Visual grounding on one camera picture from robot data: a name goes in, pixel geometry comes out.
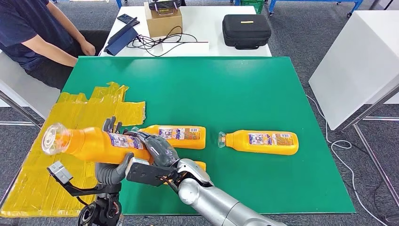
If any metal table frame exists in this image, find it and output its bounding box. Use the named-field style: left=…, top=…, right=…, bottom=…
left=341, top=87, right=399, bottom=205

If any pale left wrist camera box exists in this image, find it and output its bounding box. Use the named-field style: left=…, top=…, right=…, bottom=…
left=47, top=161, right=74, bottom=185

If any person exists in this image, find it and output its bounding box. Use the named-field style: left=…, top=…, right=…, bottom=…
left=0, top=0, right=110, bottom=89

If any black zip carrying case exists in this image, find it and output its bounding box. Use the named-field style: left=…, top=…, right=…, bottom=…
left=222, top=14, right=272, bottom=50

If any black silver device with handle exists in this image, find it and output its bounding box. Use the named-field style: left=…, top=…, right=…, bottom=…
left=148, top=0, right=182, bottom=16

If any large white tabletop panel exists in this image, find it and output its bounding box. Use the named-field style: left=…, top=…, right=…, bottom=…
left=308, top=10, right=399, bottom=131

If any white floor cable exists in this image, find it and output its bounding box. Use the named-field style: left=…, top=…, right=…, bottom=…
left=305, top=94, right=387, bottom=226

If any brown cardboard box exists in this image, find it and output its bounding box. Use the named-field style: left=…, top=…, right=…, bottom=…
left=144, top=2, right=184, bottom=38

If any black cable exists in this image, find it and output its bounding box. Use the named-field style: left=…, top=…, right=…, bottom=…
left=127, top=25, right=209, bottom=57

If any white bench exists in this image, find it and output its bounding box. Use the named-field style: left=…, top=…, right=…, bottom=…
left=0, top=49, right=61, bottom=119

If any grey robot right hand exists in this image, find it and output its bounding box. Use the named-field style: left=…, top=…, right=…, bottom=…
left=122, top=130, right=181, bottom=168

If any blue metal rack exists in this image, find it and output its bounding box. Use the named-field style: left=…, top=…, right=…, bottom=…
left=268, top=0, right=364, bottom=18

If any yellow taped plastic sheet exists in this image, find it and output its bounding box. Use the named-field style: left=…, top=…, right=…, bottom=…
left=0, top=82, right=146, bottom=218

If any orange detergent bottle clear cap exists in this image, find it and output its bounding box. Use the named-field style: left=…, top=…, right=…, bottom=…
left=162, top=161, right=207, bottom=185
left=217, top=130, right=299, bottom=156
left=131, top=125, right=207, bottom=150
left=41, top=122, right=155, bottom=165

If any person's left hand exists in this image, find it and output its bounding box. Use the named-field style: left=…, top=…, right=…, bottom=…
left=79, top=40, right=96, bottom=57

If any white table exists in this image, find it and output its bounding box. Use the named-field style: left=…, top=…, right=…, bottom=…
left=99, top=5, right=272, bottom=57

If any metal bench leg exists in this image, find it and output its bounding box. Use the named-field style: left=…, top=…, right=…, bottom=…
left=0, top=90, right=44, bottom=129

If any dark blue tablet folder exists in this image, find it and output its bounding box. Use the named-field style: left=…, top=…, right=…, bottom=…
left=104, top=17, right=139, bottom=56

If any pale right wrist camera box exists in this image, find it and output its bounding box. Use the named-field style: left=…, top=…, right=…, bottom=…
left=125, top=157, right=178, bottom=188

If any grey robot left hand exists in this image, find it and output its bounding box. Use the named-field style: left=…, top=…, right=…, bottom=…
left=95, top=116, right=135, bottom=186

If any green plastic crate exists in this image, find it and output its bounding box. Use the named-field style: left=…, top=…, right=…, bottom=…
left=240, top=0, right=265, bottom=15

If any green table board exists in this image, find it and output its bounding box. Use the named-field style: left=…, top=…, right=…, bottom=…
left=59, top=56, right=356, bottom=215

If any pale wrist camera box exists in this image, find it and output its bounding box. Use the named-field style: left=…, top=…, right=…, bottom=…
left=47, top=161, right=74, bottom=185
left=125, top=157, right=178, bottom=188

